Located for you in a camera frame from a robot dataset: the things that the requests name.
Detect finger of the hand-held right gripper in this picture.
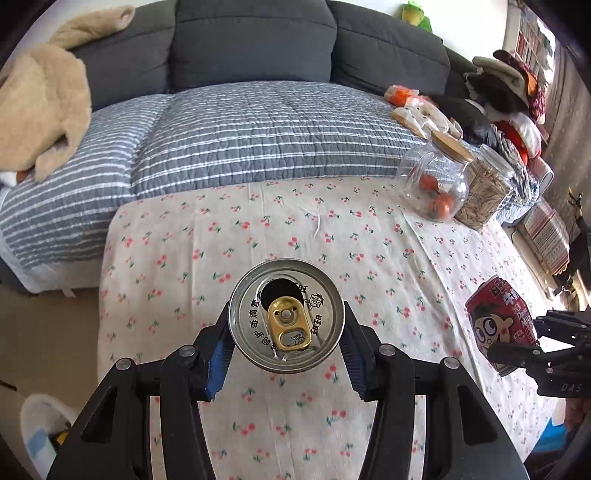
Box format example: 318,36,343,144
533,311,591,343
487,340,546,371

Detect silver drink can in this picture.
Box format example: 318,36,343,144
228,259,346,374

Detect dark grey sofa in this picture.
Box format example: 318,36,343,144
69,0,467,112

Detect round glass jar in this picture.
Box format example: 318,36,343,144
396,130,475,223

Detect patterned storage box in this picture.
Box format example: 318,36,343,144
517,200,572,278

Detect pile of clothes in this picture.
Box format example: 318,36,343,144
464,50,549,126

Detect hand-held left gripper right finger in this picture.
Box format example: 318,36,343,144
342,302,532,480

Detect glass jar of seeds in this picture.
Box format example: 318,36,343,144
455,144,516,230

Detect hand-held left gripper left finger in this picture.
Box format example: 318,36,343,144
46,300,232,480

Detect green plush toy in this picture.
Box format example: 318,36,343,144
401,2,433,33

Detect bookshelf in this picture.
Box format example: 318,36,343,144
514,8,555,85

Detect snack packets on sofa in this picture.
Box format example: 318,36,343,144
385,84,462,140

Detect red drink can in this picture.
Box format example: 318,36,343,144
465,275,540,377

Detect beige fleece garment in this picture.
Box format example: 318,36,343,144
0,4,136,183

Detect grey striped quilt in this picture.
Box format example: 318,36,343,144
0,80,481,294

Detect bamboo jar lid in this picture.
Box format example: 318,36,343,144
431,130,475,163

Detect cherry print tablecloth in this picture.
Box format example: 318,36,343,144
97,178,573,480

